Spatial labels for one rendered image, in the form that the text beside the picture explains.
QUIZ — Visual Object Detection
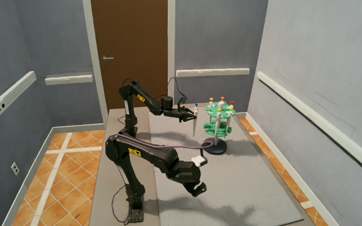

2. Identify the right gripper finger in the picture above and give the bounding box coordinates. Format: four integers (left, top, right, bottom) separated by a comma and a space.
196, 182, 207, 197

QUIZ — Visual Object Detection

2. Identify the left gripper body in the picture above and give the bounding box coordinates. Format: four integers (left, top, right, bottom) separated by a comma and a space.
171, 96, 186, 123

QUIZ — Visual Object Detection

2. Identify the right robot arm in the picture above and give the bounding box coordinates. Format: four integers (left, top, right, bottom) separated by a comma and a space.
105, 128, 208, 223

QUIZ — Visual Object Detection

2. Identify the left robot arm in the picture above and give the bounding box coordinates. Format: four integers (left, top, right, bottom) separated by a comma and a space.
119, 80, 173, 137

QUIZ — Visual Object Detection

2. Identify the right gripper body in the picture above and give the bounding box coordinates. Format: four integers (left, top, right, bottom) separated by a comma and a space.
179, 156, 205, 197

